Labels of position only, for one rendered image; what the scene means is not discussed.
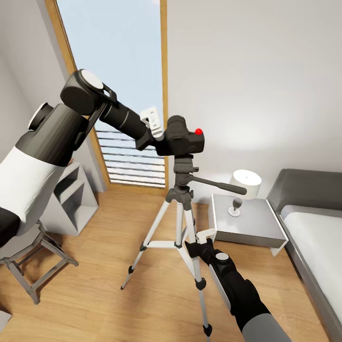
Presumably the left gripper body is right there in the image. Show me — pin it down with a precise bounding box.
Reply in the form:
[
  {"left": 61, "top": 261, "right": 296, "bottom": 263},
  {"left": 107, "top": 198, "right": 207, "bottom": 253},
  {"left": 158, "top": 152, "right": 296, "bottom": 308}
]
[{"left": 117, "top": 107, "right": 153, "bottom": 151}]

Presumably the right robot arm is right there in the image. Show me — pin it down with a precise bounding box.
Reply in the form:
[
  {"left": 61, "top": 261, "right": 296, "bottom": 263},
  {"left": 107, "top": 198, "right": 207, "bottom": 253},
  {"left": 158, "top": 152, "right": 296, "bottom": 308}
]
[{"left": 184, "top": 228, "right": 293, "bottom": 342}]

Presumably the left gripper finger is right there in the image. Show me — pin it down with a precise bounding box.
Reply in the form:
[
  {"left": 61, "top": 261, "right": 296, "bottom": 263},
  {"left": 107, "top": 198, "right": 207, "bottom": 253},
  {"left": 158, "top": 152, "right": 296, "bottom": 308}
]
[{"left": 150, "top": 136, "right": 165, "bottom": 149}]

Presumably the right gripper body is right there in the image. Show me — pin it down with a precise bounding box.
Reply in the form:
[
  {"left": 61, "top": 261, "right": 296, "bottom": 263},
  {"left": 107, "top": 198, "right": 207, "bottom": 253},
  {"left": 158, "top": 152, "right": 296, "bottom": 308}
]
[{"left": 188, "top": 237, "right": 214, "bottom": 261}]

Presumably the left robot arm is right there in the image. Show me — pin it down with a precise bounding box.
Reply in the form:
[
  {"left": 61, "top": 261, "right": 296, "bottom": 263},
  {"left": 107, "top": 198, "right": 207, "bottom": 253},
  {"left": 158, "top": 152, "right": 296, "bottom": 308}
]
[{"left": 0, "top": 69, "right": 165, "bottom": 250}]

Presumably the camera tripod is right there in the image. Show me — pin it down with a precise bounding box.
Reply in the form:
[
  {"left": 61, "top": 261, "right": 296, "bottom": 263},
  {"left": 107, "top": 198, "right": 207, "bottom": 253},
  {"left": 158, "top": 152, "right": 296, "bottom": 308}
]
[{"left": 121, "top": 154, "right": 247, "bottom": 342}]

